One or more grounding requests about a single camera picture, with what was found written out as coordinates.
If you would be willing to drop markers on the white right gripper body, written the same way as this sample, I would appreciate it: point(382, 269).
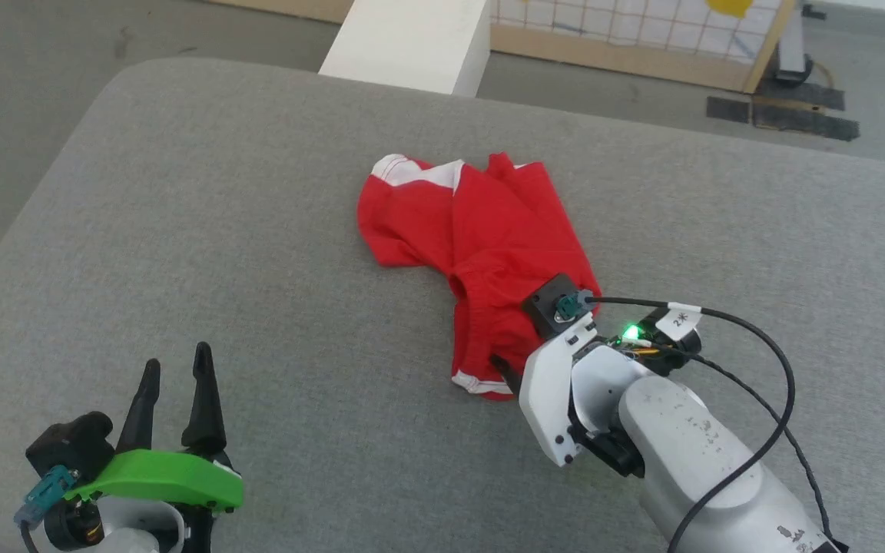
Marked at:
point(554, 392)

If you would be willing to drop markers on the red garment with white trim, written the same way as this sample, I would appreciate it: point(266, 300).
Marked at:
point(488, 230)

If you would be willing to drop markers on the lemon print grid panel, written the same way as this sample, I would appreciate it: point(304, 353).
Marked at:
point(627, 31)

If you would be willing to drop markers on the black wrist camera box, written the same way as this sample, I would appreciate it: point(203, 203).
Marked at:
point(554, 307)
point(70, 445)

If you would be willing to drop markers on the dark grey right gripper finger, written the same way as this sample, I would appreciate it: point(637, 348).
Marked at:
point(508, 372)

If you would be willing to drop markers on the black floor tape patch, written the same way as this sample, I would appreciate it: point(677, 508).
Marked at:
point(796, 111)

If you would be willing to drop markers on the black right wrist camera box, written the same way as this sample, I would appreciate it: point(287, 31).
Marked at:
point(554, 307)

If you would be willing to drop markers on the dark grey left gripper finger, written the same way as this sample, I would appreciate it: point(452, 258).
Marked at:
point(204, 407)
point(141, 415)

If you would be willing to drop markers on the green and white left gripper body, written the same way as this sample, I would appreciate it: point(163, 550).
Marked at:
point(158, 476)

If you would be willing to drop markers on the white block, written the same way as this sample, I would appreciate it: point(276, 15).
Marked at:
point(412, 42)

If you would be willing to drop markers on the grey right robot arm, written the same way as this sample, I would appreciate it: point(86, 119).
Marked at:
point(704, 461)

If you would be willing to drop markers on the black stand foot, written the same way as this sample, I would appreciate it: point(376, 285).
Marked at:
point(793, 46)

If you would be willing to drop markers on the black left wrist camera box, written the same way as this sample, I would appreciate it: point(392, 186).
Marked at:
point(70, 445)

